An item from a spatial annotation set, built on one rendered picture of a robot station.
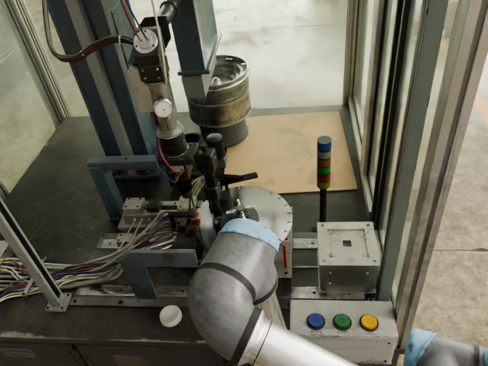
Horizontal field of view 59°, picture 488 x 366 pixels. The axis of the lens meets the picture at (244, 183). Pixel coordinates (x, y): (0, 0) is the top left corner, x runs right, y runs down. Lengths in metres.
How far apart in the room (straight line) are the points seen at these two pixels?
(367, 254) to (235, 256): 0.71
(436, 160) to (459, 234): 1.92
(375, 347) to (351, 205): 0.65
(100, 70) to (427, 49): 1.22
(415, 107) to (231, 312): 0.53
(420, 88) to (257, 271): 0.46
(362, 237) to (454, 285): 1.17
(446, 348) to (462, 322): 1.57
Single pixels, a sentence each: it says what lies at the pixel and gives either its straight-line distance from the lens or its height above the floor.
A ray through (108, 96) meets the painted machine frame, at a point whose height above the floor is 1.18.
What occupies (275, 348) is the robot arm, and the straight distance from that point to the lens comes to 0.73.
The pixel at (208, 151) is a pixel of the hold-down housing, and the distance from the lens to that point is 1.22.
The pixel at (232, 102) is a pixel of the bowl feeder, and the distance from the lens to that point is 1.92.
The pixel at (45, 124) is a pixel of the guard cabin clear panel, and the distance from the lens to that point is 2.62.
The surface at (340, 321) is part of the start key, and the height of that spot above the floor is 0.91.
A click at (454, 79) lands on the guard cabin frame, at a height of 1.60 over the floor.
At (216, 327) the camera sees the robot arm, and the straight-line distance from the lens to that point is 0.72.
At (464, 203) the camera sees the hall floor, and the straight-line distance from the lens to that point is 2.98.
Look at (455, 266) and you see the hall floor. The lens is 2.62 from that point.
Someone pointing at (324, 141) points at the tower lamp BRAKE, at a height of 1.16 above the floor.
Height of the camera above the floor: 1.97
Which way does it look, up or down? 41 degrees down
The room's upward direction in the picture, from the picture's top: 8 degrees counter-clockwise
